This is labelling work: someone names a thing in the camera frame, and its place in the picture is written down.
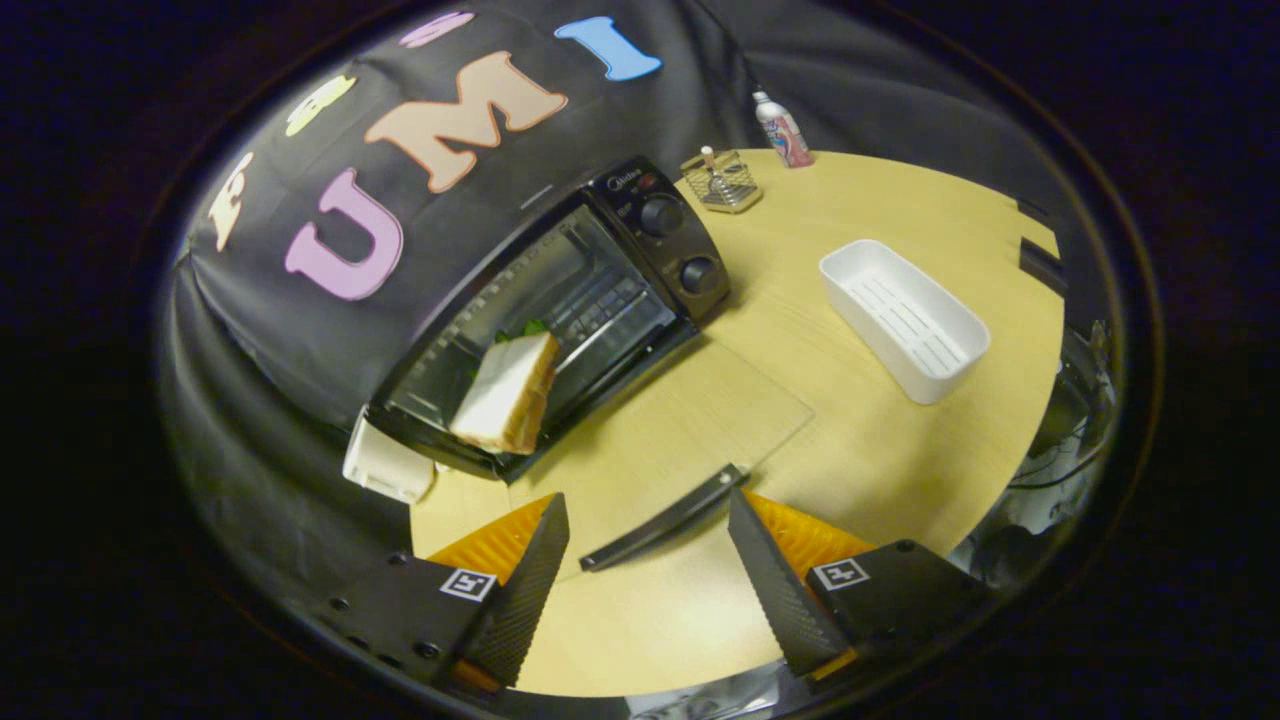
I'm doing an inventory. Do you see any white plastic tray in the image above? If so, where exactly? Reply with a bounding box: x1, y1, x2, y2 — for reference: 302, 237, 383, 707
819, 239, 992, 406

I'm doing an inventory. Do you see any black toaster oven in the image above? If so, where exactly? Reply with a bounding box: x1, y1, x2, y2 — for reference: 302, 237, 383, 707
365, 155, 816, 573

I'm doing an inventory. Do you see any lettuce sandwich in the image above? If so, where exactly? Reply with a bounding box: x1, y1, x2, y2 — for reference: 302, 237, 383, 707
448, 318, 561, 456

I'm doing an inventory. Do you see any white pink-label bottle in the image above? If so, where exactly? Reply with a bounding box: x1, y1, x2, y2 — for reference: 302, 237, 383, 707
752, 90, 814, 169

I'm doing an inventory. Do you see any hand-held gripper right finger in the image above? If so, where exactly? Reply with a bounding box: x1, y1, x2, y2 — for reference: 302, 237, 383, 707
726, 487, 993, 683

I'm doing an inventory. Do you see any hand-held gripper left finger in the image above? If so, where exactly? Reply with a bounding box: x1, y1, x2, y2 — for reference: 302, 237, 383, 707
315, 491, 572, 696

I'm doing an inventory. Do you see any white bread toaster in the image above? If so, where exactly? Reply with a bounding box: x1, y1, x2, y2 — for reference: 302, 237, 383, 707
342, 410, 436, 505

